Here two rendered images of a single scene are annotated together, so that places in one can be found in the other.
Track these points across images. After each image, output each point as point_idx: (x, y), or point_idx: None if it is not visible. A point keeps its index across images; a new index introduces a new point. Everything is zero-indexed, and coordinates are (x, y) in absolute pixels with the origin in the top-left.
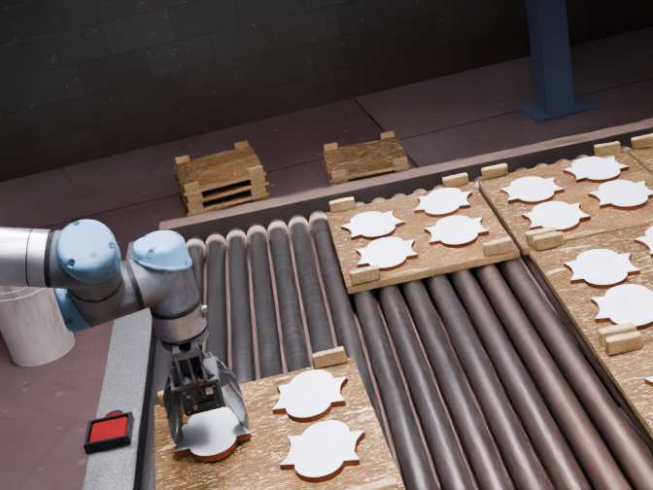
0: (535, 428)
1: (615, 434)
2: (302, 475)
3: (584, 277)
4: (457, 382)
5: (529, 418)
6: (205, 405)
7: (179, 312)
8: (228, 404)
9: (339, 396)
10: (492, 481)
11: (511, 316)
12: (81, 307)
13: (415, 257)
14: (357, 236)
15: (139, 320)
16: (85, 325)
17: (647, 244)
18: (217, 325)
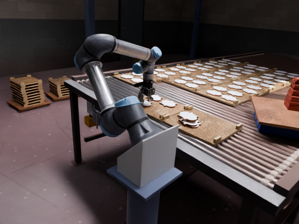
0: (195, 100)
1: (208, 99)
2: (170, 106)
3: (179, 82)
4: (175, 96)
5: (192, 99)
6: (152, 94)
7: (152, 73)
8: (148, 96)
9: (160, 97)
10: (199, 106)
11: (171, 88)
12: (144, 67)
13: (143, 81)
14: (126, 78)
15: (90, 92)
16: (142, 72)
17: (183, 78)
18: (113, 91)
